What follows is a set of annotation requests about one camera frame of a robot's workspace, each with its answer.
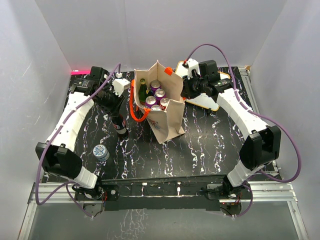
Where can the small whiteboard wooden frame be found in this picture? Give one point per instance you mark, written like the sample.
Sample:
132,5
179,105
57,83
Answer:
205,100

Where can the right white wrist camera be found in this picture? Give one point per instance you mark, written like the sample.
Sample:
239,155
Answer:
192,67

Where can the pink tape strip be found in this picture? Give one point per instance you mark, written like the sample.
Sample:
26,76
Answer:
80,72

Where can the aluminium frame rail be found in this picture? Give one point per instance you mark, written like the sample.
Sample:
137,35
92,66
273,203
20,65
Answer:
168,210

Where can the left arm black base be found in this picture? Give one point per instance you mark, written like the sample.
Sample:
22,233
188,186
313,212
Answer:
101,192

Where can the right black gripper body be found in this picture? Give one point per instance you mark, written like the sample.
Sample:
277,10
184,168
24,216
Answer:
195,86

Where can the cola glass bottle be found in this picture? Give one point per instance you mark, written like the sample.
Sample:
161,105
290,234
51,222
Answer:
119,124

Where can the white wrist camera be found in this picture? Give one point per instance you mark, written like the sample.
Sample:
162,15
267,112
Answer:
120,84
192,67

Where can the blue white tin can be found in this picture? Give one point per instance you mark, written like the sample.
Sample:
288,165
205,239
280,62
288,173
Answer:
101,153

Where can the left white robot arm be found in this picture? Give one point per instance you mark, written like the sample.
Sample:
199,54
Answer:
57,154

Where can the red can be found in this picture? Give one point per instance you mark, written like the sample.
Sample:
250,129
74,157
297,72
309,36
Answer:
163,103
155,108

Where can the green glass bottle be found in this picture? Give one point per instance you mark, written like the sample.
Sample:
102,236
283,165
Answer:
142,92

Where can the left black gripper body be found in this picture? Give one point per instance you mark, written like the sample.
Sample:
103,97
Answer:
109,101

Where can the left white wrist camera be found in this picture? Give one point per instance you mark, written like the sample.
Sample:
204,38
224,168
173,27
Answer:
120,84

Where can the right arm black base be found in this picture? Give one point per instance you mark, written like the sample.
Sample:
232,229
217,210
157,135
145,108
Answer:
224,191

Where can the beige canvas tote bag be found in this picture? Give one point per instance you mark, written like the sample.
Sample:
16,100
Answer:
165,124

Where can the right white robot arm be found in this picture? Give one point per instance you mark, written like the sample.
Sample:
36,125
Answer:
262,142

